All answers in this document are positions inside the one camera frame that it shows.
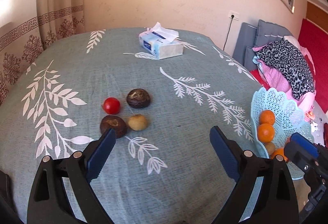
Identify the orange mandarin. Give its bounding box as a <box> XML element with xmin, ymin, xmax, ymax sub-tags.
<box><xmin>257</xmin><ymin>123</ymin><xmax>275</xmax><ymax>143</ymax></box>
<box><xmin>259</xmin><ymin>110</ymin><xmax>275</xmax><ymax>125</ymax></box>
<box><xmin>270</xmin><ymin>147</ymin><xmax>288</xmax><ymax>163</ymax></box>

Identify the brown kiwi in basket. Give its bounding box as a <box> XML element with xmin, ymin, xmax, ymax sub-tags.
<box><xmin>264</xmin><ymin>142</ymin><xmax>276</xmax><ymax>156</ymax></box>

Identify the light blue plastic fruit basket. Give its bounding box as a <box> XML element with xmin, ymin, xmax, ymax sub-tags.
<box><xmin>250</xmin><ymin>87</ymin><xmax>315</xmax><ymax>181</ymax></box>

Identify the pink blanket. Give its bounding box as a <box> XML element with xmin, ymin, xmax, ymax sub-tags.
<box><xmin>252</xmin><ymin>36</ymin><xmax>316</xmax><ymax>121</ymax></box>

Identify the dark avocado near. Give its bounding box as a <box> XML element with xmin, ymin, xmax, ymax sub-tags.
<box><xmin>99</xmin><ymin>115</ymin><xmax>128</xmax><ymax>139</ymax></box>

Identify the dark avocado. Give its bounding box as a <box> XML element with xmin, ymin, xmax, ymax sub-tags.
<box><xmin>126</xmin><ymin>89</ymin><xmax>151</xmax><ymax>109</ymax></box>
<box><xmin>99</xmin><ymin>115</ymin><xmax>128</xmax><ymax>139</ymax></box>

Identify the leopard print cloth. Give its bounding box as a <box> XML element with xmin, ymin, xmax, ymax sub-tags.
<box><xmin>253</xmin><ymin>39</ymin><xmax>315</xmax><ymax>100</ymax></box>

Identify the red tomato far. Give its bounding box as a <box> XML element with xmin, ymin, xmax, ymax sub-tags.
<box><xmin>102</xmin><ymin>97</ymin><xmax>121</xmax><ymax>115</ymax></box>

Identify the yellowish small potato fruit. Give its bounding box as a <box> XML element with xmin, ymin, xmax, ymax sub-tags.
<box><xmin>127</xmin><ymin>114</ymin><xmax>148</xmax><ymax>131</ymax></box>

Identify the grey blue sofa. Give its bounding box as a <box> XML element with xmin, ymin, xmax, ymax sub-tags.
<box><xmin>232</xmin><ymin>20</ymin><xmax>292</xmax><ymax>71</ymax></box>

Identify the dark avocado far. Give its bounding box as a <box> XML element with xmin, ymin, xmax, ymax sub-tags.
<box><xmin>126</xmin><ymin>89</ymin><xmax>151</xmax><ymax>109</ymax></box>

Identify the tissue box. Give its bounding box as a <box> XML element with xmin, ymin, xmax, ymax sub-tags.
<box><xmin>139</xmin><ymin>22</ymin><xmax>184</xmax><ymax>60</ymax></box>

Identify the beige patterned curtain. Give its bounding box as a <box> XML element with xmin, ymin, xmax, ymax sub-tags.
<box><xmin>1</xmin><ymin>0</ymin><xmax>85</xmax><ymax>101</ymax></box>

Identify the white wall socket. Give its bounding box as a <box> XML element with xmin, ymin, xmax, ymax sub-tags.
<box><xmin>228</xmin><ymin>10</ymin><xmax>240</xmax><ymax>21</ymax></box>

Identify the black power cable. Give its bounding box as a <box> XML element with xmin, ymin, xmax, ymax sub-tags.
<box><xmin>222</xmin><ymin>15</ymin><xmax>235</xmax><ymax>51</ymax></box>

